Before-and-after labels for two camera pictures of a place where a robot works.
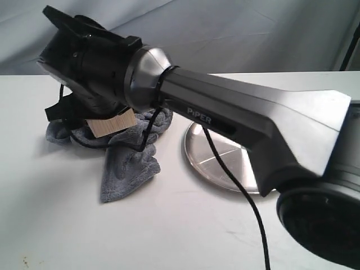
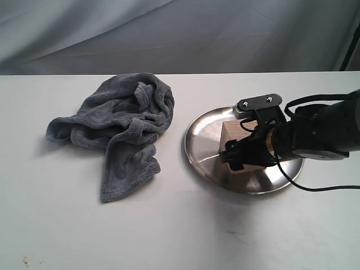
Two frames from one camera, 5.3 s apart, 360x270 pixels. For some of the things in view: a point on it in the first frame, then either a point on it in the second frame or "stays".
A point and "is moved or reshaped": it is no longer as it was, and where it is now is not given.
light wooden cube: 106,126 is moved or reshaped
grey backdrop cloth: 214,37 stays
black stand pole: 356,38 stays
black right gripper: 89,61 → 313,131
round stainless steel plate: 206,162 stays
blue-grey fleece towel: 128,154 stays
